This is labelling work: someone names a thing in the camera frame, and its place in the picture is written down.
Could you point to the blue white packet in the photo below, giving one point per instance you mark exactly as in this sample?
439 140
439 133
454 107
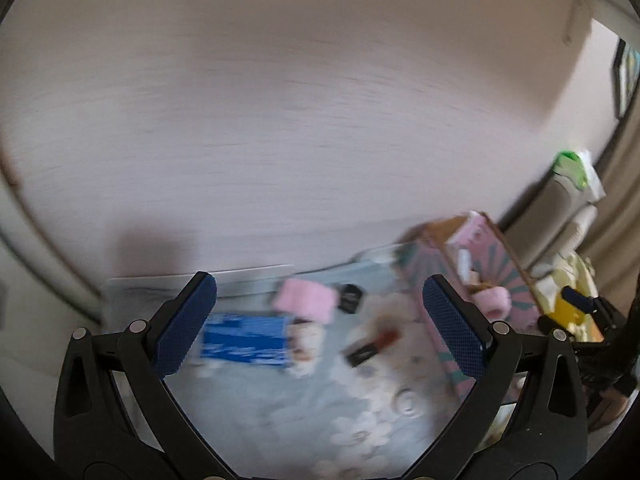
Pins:
245 340

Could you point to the beige curtain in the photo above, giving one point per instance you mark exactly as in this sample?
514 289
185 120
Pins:
617 200

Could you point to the white fluffy toy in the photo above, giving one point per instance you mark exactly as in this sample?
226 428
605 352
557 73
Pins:
305 347

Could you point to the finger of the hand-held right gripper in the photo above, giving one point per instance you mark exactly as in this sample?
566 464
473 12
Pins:
577 297

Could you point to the blue-grey floral cloth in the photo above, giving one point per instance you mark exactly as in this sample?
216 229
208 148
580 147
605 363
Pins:
300 410

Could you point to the pink sunburst cardboard box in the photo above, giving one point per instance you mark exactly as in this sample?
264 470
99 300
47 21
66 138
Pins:
450 270

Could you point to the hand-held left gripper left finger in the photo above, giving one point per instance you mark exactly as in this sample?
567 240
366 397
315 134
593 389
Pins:
184 325

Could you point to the black red lipstick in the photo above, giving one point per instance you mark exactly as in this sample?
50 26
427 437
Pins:
372 347

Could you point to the small black item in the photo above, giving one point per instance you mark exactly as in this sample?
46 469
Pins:
350 297

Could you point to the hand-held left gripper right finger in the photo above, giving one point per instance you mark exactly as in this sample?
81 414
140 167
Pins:
456 332

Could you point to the grey cushion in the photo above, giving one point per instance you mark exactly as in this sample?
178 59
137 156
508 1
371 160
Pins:
545 220

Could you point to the green white packet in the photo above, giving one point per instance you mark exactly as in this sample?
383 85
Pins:
575 172

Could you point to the framed wall picture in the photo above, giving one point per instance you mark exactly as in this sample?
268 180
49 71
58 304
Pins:
627 77

